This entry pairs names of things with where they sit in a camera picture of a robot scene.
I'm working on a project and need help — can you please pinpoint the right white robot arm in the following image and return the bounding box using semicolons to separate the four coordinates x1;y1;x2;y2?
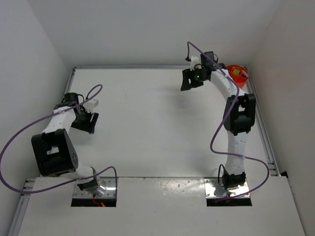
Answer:
181;52;256;189

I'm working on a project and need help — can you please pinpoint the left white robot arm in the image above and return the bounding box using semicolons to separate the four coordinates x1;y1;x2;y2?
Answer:
31;92;100;194

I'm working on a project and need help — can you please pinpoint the orange round divided container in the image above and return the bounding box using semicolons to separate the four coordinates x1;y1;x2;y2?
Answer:
227;64;249;89

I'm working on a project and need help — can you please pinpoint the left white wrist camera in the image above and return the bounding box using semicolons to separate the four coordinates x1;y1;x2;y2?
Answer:
83;99;99;111

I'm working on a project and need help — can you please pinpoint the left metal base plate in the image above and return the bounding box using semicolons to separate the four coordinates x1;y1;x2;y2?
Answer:
72;177;116;199

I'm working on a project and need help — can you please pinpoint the metal base plate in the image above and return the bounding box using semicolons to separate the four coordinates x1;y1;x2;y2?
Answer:
204;177;250;199
72;177;116;199

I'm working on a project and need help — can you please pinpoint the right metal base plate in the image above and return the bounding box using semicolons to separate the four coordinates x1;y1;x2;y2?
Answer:
204;177;250;199

